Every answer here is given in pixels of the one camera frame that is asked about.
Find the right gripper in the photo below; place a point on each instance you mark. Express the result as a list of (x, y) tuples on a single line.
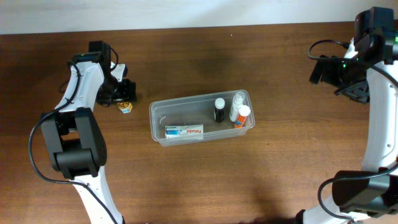
[(325, 73)]

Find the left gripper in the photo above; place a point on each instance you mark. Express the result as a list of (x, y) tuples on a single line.
[(125, 92)]

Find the small gold-lid balm jar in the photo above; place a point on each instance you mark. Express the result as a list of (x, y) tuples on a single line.
[(125, 107)]

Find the clear plastic container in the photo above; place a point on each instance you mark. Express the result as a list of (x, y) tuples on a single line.
[(194, 110)]

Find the white Panadol box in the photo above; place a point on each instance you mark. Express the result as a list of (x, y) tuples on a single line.
[(195, 131)]

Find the orange tube white cap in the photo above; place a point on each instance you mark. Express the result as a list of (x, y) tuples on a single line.
[(243, 113)]

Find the white spray bottle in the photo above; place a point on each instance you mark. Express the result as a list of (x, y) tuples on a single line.
[(237, 102)]

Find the dark bottle white cap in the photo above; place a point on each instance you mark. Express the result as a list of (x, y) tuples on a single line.
[(219, 110)]

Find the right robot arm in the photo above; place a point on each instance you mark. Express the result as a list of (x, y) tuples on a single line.
[(366, 74)]

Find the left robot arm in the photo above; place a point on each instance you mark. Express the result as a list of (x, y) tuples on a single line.
[(72, 136)]

